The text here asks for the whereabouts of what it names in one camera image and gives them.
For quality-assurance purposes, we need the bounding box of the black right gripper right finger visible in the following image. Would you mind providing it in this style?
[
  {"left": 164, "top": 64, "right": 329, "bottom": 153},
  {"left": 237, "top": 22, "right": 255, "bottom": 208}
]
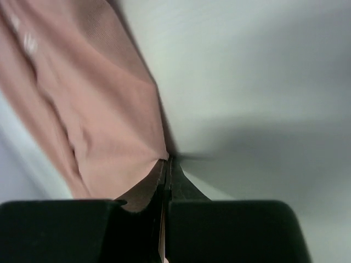
[{"left": 166, "top": 158, "right": 312, "bottom": 262}]

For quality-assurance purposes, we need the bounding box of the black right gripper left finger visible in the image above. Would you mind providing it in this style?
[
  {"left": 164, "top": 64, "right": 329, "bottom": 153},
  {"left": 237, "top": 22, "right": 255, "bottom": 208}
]
[{"left": 1, "top": 161, "right": 167, "bottom": 262}]

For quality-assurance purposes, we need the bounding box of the pink printed t-shirt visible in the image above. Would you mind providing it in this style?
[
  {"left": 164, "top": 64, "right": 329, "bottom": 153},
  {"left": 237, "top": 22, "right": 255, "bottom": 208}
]
[{"left": 1, "top": 1, "right": 168, "bottom": 199}]

